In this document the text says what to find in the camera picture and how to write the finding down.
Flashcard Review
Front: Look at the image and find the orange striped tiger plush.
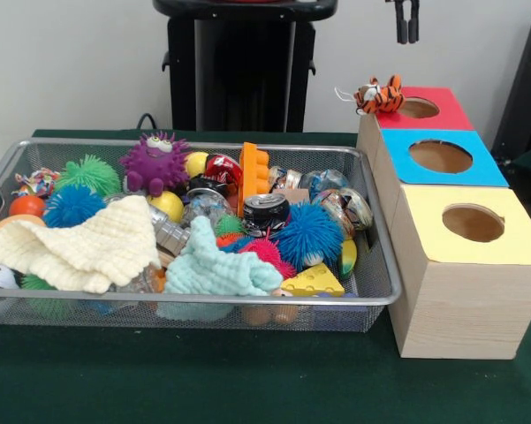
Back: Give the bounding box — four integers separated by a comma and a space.
334, 73, 406, 117

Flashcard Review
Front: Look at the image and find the shallow metal mesh bin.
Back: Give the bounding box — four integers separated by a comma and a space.
0, 137, 402, 333

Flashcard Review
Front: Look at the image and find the purple spiky monster toy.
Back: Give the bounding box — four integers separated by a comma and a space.
118, 131, 192, 198

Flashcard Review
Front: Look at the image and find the orange building block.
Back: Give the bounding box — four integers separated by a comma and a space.
238, 141, 271, 217

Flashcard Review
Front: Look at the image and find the orange rubber ball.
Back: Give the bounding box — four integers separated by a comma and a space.
8, 194, 48, 218

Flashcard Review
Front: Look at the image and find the blue spiky rubber ball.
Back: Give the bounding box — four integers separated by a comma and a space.
276, 201, 345, 273
42, 184, 108, 230

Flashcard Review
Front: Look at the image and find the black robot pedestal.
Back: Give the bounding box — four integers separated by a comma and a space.
152, 0, 339, 133

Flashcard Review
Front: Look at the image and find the green spiky rubber ball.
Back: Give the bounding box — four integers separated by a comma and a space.
54, 154, 123, 198

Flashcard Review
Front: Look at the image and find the mint knitted cloth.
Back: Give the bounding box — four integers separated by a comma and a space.
163, 215, 284, 297

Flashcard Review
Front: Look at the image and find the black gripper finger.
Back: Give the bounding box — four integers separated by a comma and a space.
395, 0, 409, 45
407, 0, 421, 44

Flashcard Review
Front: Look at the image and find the green cloth side table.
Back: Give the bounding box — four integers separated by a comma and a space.
510, 140, 531, 178

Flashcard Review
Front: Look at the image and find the dark green table cloth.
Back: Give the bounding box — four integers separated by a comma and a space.
0, 128, 531, 424

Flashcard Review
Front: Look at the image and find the cream knitted cloth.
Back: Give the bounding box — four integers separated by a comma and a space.
0, 193, 163, 295

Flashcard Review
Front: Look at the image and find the yellow cheese wedge toy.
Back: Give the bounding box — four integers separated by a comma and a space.
280, 262, 345, 298

